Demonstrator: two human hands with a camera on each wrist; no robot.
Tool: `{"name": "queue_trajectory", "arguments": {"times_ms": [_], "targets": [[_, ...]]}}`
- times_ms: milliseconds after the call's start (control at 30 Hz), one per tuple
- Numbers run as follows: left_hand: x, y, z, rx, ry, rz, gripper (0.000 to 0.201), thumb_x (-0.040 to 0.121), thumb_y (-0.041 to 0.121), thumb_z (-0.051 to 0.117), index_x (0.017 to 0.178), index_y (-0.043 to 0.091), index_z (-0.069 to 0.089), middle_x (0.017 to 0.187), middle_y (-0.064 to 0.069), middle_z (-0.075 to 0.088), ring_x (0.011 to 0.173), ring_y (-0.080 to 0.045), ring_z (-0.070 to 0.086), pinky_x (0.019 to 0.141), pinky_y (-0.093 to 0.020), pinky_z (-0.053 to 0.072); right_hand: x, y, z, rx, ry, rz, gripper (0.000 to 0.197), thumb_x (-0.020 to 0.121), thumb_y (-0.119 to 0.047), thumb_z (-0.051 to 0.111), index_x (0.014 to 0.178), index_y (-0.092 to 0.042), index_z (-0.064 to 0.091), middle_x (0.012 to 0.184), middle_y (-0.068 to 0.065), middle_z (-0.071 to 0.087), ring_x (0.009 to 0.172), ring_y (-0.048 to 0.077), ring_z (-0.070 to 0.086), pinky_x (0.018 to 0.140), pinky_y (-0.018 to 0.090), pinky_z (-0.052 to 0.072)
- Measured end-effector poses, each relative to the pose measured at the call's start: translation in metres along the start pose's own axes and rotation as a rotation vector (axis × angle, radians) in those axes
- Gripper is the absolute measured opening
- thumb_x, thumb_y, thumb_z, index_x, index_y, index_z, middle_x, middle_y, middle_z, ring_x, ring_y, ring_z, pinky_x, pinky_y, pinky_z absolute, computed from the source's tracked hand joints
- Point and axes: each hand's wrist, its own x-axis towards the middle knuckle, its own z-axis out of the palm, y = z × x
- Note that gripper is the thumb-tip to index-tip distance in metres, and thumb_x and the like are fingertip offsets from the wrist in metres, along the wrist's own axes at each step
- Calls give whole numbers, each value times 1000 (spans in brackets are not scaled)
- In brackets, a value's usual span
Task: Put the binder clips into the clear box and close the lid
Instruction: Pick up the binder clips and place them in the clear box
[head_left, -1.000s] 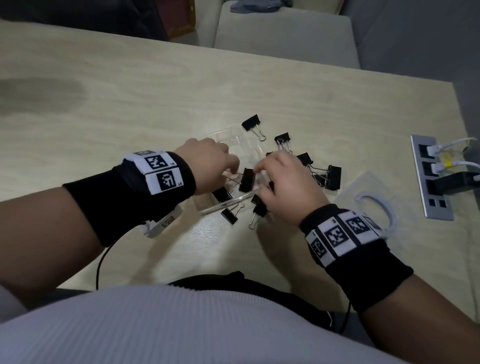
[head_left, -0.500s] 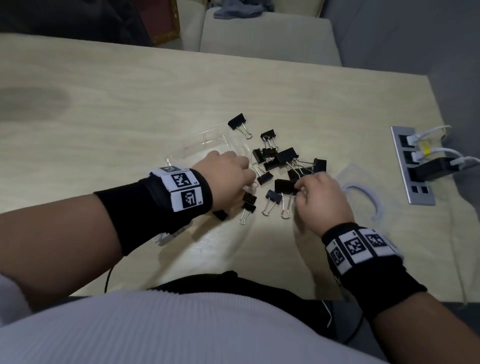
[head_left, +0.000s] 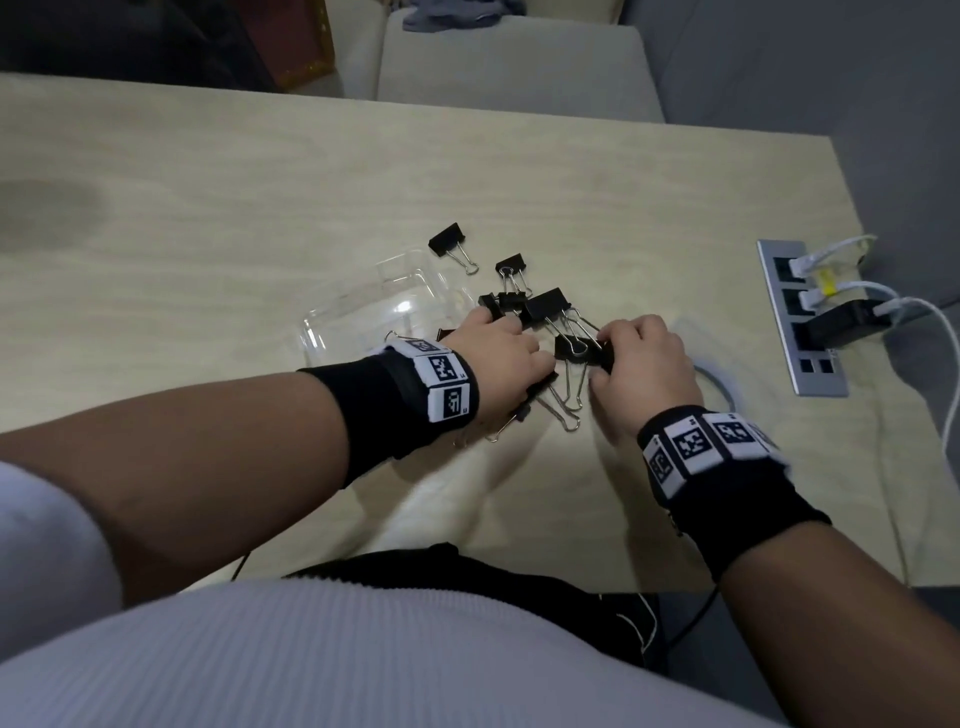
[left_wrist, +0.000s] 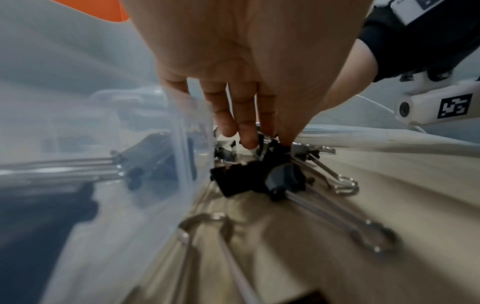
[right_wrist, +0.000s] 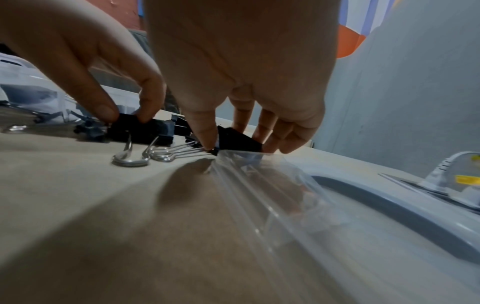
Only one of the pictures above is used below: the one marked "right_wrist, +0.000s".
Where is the transparent plastic box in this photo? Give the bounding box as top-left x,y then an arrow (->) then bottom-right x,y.
0,52 -> 95,133

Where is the single black binder clip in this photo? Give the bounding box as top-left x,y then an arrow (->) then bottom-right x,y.
147,124 -> 266,164
108,113 -> 176,167

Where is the white plug with cable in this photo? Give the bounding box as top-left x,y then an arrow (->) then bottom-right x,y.
423,151 -> 480,194

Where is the person's left hand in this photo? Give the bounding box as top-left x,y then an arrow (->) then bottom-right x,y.
0,0 -> 168,124

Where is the pile of black binder clips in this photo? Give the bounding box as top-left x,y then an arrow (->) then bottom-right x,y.
72,113 -> 198,143

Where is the transparent plastic lid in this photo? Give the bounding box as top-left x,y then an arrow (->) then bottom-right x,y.
211,148 -> 480,304

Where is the silver socket panel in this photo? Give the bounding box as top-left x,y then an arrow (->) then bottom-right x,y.
378,172 -> 480,214

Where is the colourful wall poster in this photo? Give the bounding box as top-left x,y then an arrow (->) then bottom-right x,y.
336,0 -> 399,59

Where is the person's right hand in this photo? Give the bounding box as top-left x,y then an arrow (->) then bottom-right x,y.
144,0 -> 344,155

